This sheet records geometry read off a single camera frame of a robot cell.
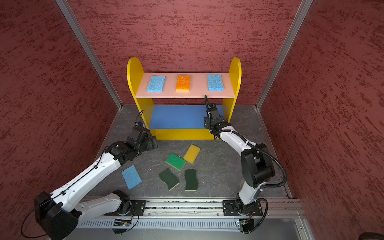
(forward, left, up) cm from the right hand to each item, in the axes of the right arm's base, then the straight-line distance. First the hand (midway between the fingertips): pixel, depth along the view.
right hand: (213, 121), depth 93 cm
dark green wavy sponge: (-30, +28, -12) cm, 43 cm away
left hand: (-17, +38, +4) cm, 42 cm away
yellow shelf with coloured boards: (+29, +31, -14) cm, 45 cm away
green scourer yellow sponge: (-21, +25, -13) cm, 35 cm away
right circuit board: (-52, -11, -15) cm, 55 cm away
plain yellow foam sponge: (-16, +14, -13) cm, 25 cm away
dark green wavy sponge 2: (-33, +15, -12) cm, 38 cm away
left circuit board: (-51, +51, -16) cm, 74 cm away
